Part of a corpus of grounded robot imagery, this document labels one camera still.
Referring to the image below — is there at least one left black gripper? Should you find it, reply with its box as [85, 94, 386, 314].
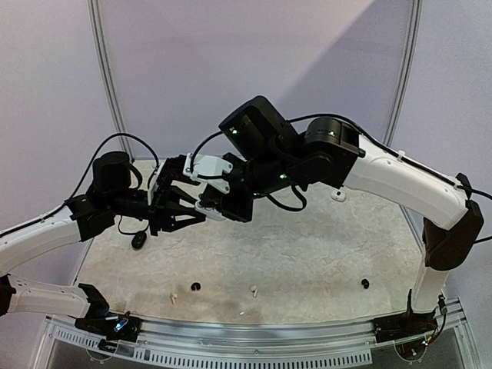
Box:
[108, 184, 208, 236]

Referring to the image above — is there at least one white oval charging case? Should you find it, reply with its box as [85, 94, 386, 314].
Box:
[194, 199, 226, 221]

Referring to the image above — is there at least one white square charging case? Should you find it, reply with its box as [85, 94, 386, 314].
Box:
[331, 189, 347, 202]

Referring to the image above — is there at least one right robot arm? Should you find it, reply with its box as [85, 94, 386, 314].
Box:
[201, 95, 484, 335]

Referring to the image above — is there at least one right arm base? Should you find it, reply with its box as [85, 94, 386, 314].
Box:
[371, 304, 447, 345]

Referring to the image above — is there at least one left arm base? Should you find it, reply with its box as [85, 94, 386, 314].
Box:
[75, 307, 143, 343]

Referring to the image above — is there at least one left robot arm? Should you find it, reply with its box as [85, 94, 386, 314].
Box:
[1, 151, 205, 334]

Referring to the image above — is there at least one black oval charging case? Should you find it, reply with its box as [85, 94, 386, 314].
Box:
[131, 231, 148, 251]

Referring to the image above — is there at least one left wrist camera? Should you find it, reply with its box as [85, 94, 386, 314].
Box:
[152, 155, 193, 201]

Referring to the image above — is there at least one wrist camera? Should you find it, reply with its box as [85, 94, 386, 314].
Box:
[152, 155, 193, 201]
[183, 153, 233, 194]

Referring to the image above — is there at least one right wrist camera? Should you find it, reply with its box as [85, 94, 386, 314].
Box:
[183, 153, 233, 194]

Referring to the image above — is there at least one aluminium front rail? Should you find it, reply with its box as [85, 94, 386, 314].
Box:
[33, 298, 481, 368]

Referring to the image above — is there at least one left aluminium frame post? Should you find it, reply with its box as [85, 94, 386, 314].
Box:
[87, 0, 135, 162]

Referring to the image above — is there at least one aluminium frame post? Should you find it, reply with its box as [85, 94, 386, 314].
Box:
[87, 0, 135, 162]
[384, 0, 423, 146]

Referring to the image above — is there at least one right aluminium frame post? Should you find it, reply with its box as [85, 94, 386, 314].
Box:
[384, 0, 423, 146]

